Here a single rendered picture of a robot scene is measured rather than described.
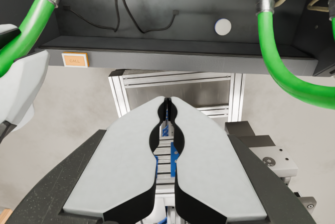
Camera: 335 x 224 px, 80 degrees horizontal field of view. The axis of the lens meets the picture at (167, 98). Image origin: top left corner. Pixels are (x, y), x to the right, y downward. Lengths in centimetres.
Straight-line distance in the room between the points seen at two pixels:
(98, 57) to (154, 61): 12
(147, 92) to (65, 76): 67
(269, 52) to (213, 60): 25
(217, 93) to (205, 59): 92
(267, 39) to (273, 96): 155
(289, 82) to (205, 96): 119
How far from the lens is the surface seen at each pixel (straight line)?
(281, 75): 19
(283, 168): 66
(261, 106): 178
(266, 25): 24
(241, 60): 48
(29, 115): 20
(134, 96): 136
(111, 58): 47
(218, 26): 55
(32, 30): 19
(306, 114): 200
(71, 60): 49
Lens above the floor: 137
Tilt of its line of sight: 60 degrees down
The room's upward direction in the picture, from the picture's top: 179 degrees counter-clockwise
